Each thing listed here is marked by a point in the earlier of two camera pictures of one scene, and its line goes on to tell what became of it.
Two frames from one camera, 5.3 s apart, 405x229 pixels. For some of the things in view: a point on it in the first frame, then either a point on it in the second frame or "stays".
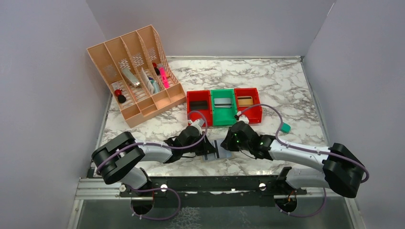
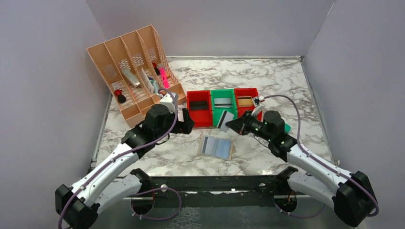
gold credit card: x=245 y=101 stays
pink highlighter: x=165 y=78 stays
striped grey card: x=220 y=152 to x=226 y=117
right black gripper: x=229 y=141 to x=244 y=123
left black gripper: x=204 y=145 to x=183 y=124
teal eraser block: x=286 y=128 stays
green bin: x=223 y=116 stays
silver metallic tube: x=131 y=78 stays
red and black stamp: x=121 y=98 stays
